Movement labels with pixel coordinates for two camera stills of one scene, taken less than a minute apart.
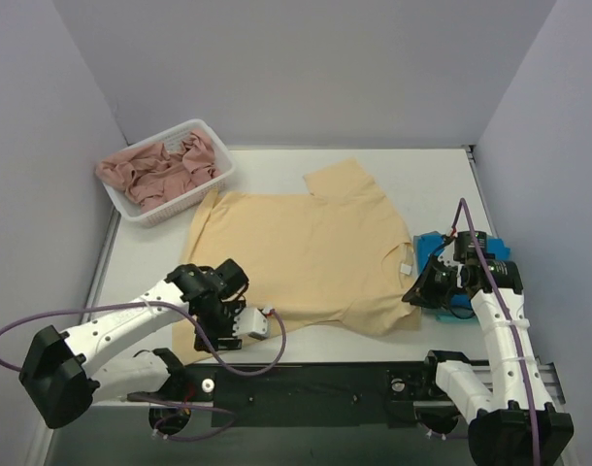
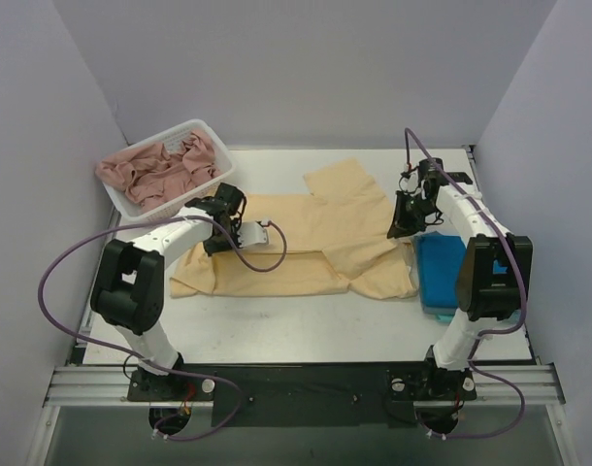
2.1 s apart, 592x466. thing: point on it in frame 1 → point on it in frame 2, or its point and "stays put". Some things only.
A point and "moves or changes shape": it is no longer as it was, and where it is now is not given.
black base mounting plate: x=308 y=394 stays put
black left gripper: x=218 y=330 → x=217 y=238
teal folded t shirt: x=449 y=316 stays put
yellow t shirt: x=342 y=260 moves or changes shape
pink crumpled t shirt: x=153 y=175 stays put
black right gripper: x=430 y=278 → x=408 y=214
